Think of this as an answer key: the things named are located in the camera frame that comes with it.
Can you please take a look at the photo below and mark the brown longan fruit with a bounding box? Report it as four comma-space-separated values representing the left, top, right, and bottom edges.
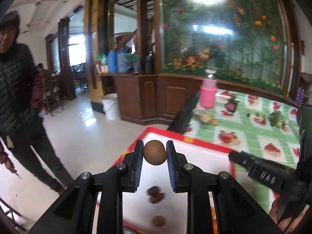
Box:
143, 140, 167, 165

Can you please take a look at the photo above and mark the dark jujube date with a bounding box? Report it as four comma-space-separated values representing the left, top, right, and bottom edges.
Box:
147, 186, 161, 197

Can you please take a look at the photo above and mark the red jujube date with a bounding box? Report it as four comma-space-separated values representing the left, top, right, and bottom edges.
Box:
150, 193, 165, 204

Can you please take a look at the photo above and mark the orange tangerine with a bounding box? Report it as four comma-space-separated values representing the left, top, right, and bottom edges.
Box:
211, 207, 218, 234

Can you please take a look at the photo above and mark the red white tray box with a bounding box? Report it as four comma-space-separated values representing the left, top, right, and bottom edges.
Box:
96, 126, 237, 234

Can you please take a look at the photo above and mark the snack packets pile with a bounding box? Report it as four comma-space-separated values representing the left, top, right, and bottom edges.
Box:
194, 113, 218, 126

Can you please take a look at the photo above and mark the white plastic bucket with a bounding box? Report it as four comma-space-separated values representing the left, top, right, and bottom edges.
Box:
102, 93, 121, 121

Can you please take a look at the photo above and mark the wooden cabinet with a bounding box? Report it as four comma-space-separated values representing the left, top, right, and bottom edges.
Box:
98, 73, 202, 125

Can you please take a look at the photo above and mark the green bok choy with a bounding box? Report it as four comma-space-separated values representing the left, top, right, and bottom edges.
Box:
268, 110, 287, 128

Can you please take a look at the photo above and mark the pink knit-sleeved bottle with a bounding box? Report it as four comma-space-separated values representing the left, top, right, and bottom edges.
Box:
199, 78, 217, 108

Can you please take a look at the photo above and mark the black jar with cork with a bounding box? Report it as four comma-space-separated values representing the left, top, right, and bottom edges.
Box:
225, 98, 239, 113

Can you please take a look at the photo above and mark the blue thermos jug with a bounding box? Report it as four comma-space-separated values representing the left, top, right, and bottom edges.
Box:
107, 50, 117, 74

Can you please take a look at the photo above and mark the person in dark jacket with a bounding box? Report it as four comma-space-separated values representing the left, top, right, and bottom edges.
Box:
1, 11, 74, 194

